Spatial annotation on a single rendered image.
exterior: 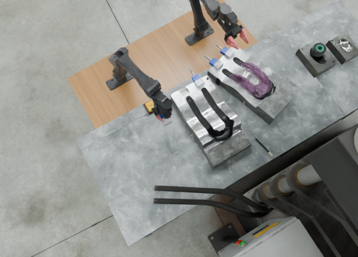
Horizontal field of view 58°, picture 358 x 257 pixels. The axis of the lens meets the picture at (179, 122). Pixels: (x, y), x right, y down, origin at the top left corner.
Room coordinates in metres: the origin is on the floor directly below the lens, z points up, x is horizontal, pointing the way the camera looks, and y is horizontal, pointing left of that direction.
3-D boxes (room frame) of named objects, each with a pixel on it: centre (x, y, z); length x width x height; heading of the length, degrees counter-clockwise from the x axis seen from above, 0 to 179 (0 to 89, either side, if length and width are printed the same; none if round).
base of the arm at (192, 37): (1.23, -0.18, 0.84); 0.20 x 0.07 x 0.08; 118
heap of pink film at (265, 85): (0.83, -0.46, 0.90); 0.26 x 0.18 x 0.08; 43
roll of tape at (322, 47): (1.00, -0.91, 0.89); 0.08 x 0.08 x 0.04
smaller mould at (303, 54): (0.97, -0.90, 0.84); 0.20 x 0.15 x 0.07; 26
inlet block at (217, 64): (0.99, -0.24, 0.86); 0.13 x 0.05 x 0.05; 43
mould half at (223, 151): (0.60, -0.19, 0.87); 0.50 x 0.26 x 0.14; 26
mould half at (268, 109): (0.83, -0.47, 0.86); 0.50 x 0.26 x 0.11; 43
